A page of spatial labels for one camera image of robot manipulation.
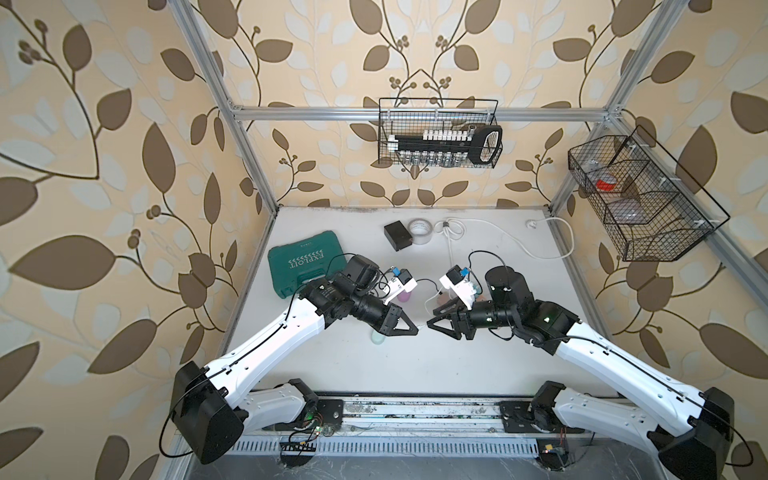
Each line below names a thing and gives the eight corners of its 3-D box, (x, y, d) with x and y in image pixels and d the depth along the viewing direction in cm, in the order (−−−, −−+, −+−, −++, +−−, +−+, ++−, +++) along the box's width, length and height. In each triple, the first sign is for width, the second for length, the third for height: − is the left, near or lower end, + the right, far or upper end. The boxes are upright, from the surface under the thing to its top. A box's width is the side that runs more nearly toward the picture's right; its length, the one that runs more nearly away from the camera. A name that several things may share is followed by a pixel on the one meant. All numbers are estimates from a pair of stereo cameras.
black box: (396, 252, 109) (396, 246, 106) (381, 232, 115) (381, 227, 112) (413, 243, 111) (414, 238, 109) (399, 224, 117) (399, 219, 115)
